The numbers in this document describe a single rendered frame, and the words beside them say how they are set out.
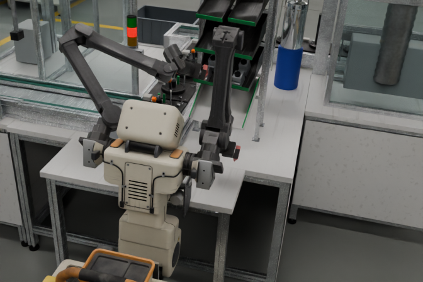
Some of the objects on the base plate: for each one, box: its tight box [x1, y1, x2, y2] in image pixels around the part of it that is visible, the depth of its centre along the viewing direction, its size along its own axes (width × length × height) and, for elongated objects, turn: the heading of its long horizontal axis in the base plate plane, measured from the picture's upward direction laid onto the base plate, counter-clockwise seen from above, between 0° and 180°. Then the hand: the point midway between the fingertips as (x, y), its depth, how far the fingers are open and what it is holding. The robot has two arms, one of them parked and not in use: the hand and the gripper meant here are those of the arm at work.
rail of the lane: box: [18, 101, 182, 146], centre depth 257 cm, size 6×89×11 cm, turn 71°
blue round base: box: [274, 44, 303, 91], centre depth 319 cm, size 16×16×27 cm
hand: (197, 70), depth 225 cm, fingers open, 9 cm apart
